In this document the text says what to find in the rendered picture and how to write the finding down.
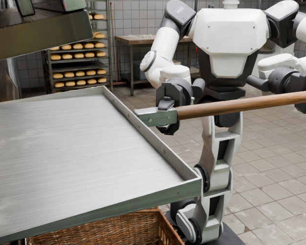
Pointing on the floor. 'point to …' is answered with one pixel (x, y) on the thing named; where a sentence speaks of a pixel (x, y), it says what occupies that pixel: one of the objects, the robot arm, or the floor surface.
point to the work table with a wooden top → (139, 42)
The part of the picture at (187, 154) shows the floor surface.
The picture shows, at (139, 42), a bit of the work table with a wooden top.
